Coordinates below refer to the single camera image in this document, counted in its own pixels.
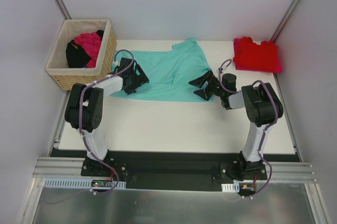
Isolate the right aluminium frame post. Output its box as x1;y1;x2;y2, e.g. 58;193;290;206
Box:
270;0;301;43

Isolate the black t shirt in basket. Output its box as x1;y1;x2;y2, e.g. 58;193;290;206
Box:
66;39;90;68

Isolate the left white cable duct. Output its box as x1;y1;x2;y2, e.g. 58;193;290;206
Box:
44;178;126;190

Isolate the wicker basket with liner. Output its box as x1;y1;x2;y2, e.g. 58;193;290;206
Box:
45;19;117;90

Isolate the white cable duct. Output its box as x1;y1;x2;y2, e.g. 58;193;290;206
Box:
221;182;240;193
44;178;126;190

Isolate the magenta t shirt in basket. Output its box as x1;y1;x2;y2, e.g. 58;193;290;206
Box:
74;29;104;68

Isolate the right white cable duct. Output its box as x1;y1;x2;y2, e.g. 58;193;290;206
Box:
221;182;240;193

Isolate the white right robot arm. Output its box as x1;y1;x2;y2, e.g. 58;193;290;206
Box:
189;70;283;181

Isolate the red t shirt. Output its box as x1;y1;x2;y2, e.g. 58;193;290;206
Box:
233;36;284;74

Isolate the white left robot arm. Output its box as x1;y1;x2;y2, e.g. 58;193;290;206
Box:
65;57;150;176

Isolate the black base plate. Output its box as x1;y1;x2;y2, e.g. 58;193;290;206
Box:
81;151;267;191

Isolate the teal t shirt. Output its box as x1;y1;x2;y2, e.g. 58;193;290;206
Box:
111;38;211;103

